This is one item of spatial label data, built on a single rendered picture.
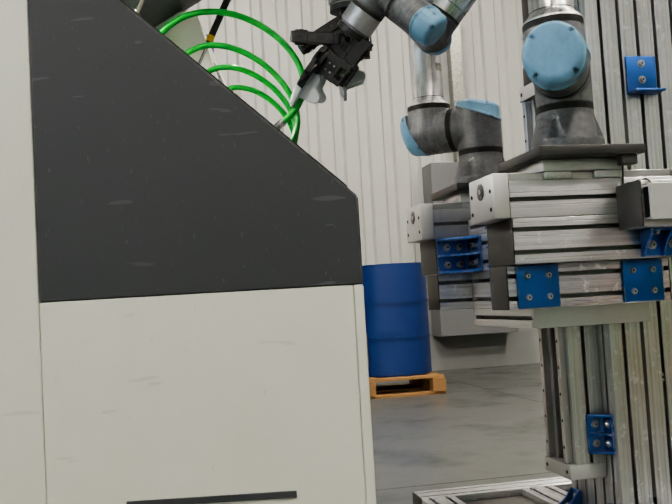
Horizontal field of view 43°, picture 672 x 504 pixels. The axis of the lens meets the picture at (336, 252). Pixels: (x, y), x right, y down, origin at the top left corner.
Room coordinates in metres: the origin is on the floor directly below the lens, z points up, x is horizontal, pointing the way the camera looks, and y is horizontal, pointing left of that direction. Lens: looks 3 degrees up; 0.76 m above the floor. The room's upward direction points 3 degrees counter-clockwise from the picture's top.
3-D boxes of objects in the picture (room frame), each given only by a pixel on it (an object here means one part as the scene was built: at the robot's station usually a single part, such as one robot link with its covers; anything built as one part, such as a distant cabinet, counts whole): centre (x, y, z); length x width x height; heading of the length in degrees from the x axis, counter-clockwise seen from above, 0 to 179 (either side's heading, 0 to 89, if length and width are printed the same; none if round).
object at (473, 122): (2.26, -0.39, 1.20); 0.13 x 0.12 x 0.14; 62
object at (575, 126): (1.77, -0.49, 1.09); 0.15 x 0.15 x 0.10
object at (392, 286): (6.97, -0.13, 0.51); 1.20 x 0.85 x 1.02; 99
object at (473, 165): (2.26, -0.40, 1.09); 0.15 x 0.15 x 0.10
